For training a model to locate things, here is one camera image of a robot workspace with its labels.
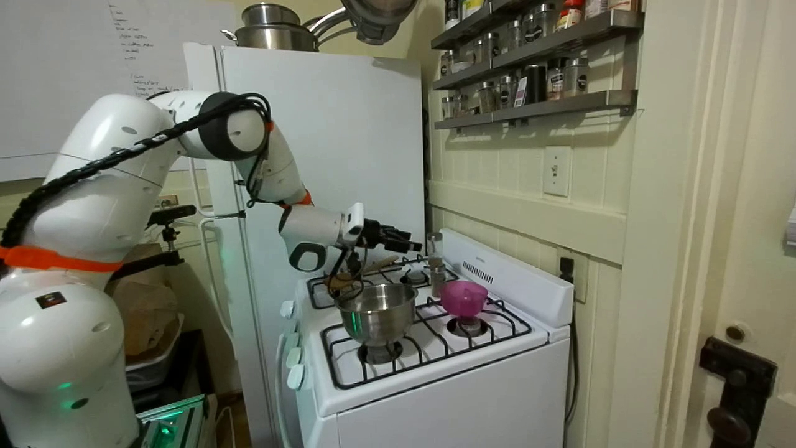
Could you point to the white light switch plate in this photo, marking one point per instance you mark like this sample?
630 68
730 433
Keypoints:
554 172

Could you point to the white refrigerator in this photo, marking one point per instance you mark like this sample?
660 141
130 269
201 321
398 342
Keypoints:
357 141

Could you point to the steel cooking pot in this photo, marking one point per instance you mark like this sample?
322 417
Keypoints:
270 32

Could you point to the steel wall shelf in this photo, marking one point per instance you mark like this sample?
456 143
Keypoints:
581 40
597 106
460 31

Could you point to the dark frying pan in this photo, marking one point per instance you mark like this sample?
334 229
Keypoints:
375 20

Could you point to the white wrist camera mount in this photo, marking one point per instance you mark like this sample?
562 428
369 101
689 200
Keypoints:
354 224

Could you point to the black clamp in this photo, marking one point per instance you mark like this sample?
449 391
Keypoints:
737 382

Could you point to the steel mixing bowl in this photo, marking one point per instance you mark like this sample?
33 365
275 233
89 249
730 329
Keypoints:
375 314

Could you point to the brown paper bag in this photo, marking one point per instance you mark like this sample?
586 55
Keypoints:
144 314

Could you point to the white gas stove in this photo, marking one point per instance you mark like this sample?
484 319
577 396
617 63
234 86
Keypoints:
431 407

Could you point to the white whiteboard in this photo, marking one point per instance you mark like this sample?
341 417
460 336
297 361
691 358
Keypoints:
66 57

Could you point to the black stove grate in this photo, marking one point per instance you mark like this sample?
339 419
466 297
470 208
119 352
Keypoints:
431 358
313 291

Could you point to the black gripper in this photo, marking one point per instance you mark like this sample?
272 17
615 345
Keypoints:
375 238

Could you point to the clear glass spice bottle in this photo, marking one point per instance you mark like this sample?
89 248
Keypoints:
435 253

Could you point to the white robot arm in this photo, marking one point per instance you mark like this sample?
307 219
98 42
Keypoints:
107 183

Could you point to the clear plastic bin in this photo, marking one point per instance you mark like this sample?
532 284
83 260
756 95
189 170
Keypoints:
158 368

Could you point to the glass spice jar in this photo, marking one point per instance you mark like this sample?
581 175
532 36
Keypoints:
537 82
472 5
451 10
501 91
518 91
547 16
476 51
508 37
576 72
449 102
449 63
531 26
472 98
554 78

